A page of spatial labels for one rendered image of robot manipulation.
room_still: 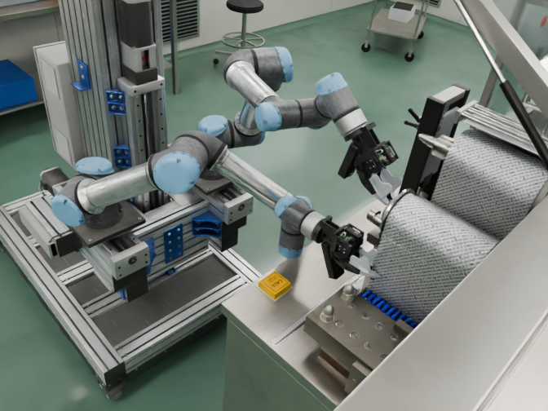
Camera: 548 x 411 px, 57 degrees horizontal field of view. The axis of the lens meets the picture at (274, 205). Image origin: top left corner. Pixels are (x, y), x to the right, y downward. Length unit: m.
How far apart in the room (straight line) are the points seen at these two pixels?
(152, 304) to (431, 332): 1.99
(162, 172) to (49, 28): 3.25
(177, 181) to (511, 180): 0.86
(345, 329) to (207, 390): 1.19
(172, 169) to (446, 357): 1.05
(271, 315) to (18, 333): 1.53
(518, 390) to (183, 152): 1.00
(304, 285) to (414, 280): 0.39
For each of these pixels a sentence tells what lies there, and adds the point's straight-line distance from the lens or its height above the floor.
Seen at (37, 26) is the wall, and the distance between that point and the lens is 4.53.
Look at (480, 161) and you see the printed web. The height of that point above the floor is 1.38.
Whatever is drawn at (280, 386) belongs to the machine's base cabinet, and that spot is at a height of 0.78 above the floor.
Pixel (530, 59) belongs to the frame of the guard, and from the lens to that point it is 0.85.
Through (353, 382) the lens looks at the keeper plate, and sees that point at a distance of 1.30.
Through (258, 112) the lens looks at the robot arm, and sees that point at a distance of 1.34.
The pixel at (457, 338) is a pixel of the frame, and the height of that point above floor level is 1.65.
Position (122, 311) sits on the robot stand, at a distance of 2.40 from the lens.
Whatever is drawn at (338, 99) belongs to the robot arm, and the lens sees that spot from 1.29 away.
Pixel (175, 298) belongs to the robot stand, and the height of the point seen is 0.21.
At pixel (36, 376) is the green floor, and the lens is 2.54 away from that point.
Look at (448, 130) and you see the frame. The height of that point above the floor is 1.32.
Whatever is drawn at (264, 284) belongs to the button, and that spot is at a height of 0.92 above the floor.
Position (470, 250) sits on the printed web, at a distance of 1.20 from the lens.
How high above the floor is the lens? 2.03
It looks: 38 degrees down
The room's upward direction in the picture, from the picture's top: 6 degrees clockwise
